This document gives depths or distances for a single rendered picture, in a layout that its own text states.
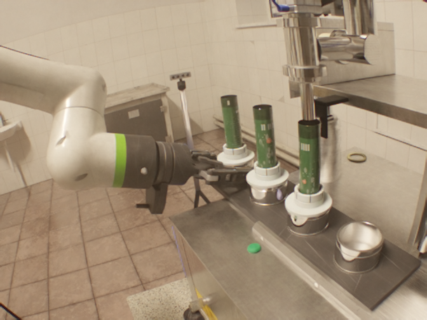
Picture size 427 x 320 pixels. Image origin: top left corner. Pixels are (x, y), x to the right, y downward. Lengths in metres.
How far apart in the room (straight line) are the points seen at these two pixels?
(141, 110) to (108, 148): 2.73
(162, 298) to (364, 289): 0.53
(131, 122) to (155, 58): 1.03
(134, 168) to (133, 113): 2.71
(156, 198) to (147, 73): 3.40
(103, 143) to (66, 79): 0.14
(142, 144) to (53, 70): 0.21
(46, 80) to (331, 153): 0.53
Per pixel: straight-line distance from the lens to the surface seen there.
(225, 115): 0.58
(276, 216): 0.50
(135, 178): 0.51
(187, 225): 0.53
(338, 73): 0.54
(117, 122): 3.20
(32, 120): 3.89
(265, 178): 0.51
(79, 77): 0.55
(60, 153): 0.49
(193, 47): 4.08
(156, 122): 3.29
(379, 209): 0.55
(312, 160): 0.41
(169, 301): 0.77
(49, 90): 0.54
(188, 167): 0.54
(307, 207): 0.44
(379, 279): 0.40
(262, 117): 0.48
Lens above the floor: 1.32
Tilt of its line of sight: 23 degrees down
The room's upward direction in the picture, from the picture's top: 8 degrees counter-clockwise
